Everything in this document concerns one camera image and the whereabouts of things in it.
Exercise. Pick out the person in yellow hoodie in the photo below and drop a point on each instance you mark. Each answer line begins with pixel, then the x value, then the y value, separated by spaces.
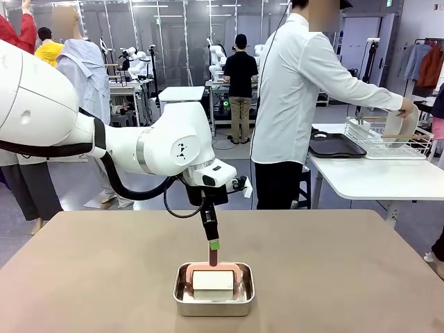
pixel 48 53

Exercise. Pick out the black clothes rack with garments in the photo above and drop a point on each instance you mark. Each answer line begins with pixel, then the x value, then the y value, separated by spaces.
pixel 430 66

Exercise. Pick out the person in white shirt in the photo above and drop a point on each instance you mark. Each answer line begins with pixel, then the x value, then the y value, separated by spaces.
pixel 295 86

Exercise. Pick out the black tripod pole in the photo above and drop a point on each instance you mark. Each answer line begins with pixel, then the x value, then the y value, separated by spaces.
pixel 152 62

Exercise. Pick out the white background workbench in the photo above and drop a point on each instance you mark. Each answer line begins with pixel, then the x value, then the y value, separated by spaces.
pixel 121 91

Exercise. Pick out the person in black t-shirt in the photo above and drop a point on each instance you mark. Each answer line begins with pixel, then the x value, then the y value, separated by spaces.
pixel 241 73

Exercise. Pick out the dark plastic stool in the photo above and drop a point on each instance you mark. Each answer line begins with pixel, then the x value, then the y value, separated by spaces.
pixel 305 187

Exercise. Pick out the mannequin with striped shirt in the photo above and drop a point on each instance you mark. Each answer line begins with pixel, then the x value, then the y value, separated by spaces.
pixel 90 76

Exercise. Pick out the mannequin with red jacket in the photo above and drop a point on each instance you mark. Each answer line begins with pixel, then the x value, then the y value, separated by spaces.
pixel 24 194

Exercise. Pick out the dark brown serving tray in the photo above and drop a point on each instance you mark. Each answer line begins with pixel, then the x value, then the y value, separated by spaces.
pixel 340 147

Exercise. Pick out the grey step stool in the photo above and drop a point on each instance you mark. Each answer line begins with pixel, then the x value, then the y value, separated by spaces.
pixel 121 119

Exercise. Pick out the person's right hand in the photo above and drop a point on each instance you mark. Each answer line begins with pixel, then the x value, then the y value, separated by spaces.
pixel 406 109

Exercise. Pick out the rectangular steel tray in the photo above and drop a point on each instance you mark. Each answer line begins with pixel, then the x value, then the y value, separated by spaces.
pixel 211 308

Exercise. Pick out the white side table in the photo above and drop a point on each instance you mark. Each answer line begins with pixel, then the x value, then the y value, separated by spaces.
pixel 381 177

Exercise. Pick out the pink lint roller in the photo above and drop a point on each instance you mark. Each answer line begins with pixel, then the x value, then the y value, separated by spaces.
pixel 211 281

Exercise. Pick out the person's right forearm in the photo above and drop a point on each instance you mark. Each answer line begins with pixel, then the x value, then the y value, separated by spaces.
pixel 378 93

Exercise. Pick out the white background table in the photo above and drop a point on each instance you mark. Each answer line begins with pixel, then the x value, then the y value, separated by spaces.
pixel 180 93

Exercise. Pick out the white round plate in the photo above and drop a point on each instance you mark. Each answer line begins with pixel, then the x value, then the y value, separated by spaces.
pixel 406 128

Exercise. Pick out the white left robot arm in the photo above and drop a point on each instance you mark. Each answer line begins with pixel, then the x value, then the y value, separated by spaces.
pixel 34 97

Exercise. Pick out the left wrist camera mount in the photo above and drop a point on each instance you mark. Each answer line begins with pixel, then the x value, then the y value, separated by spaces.
pixel 239 184

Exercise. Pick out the black camera stand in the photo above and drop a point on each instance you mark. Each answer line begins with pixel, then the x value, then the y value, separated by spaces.
pixel 372 62

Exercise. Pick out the white cutlery holder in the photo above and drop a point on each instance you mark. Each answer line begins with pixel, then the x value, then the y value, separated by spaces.
pixel 357 128

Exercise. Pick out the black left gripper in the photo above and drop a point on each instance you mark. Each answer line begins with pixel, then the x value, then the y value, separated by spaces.
pixel 208 196

